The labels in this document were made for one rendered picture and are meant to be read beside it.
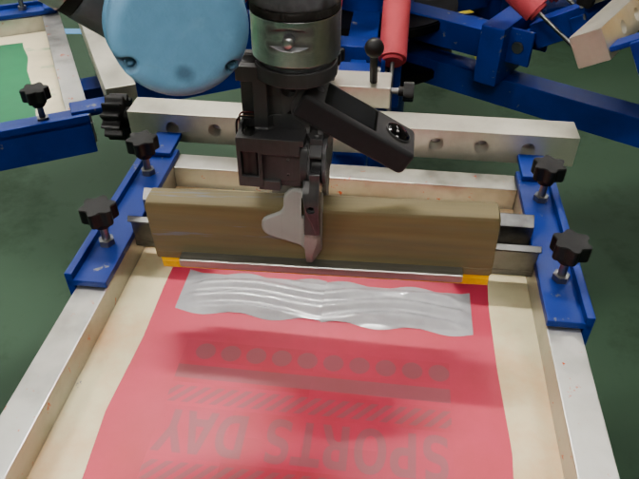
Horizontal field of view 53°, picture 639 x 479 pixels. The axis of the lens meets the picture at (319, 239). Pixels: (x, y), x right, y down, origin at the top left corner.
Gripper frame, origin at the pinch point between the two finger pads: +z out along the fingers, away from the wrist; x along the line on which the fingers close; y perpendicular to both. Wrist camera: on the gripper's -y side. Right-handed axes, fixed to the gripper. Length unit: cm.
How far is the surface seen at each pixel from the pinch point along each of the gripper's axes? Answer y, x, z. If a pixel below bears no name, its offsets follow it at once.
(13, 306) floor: 112, -84, 109
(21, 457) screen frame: 25.2, 22.0, 11.1
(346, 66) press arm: 2, -54, 5
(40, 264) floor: 113, -105, 109
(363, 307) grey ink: -5.1, -3.4, 13.0
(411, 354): -10.9, 2.9, 13.4
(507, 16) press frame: -28, -79, 4
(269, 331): 5.7, 1.4, 13.5
